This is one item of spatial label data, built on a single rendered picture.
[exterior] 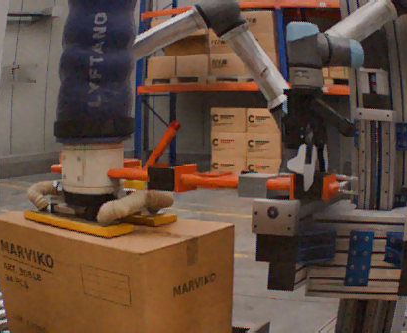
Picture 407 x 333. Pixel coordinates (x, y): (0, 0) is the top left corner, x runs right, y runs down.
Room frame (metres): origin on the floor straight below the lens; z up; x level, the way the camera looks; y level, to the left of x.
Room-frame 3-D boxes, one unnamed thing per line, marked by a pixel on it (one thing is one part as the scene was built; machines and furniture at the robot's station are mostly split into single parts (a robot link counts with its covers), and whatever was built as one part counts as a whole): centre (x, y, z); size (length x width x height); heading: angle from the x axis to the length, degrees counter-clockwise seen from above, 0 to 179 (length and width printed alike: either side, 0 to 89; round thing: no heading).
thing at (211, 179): (1.59, 0.05, 1.08); 0.93 x 0.30 x 0.04; 59
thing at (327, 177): (1.27, -0.23, 1.08); 0.08 x 0.07 x 0.05; 59
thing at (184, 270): (1.58, 0.28, 0.75); 0.60 x 0.40 x 0.40; 59
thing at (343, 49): (1.33, -0.31, 1.38); 0.11 x 0.11 x 0.08; 15
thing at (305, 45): (1.29, -0.22, 1.38); 0.09 x 0.08 x 0.11; 105
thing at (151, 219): (1.67, 0.23, 0.98); 0.34 x 0.10 x 0.05; 59
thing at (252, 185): (1.35, -0.12, 1.07); 0.07 x 0.07 x 0.04; 59
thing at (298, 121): (1.29, -0.21, 1.22); 0.09 x 0.08 x 0.12; 59
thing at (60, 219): (1.50, 0.33, 0.98); 0.34 x 0.10 x 0.05; 59
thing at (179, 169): (1.46, 0.07, 1.08); 0.10 x 0.08 x 0.06; 149
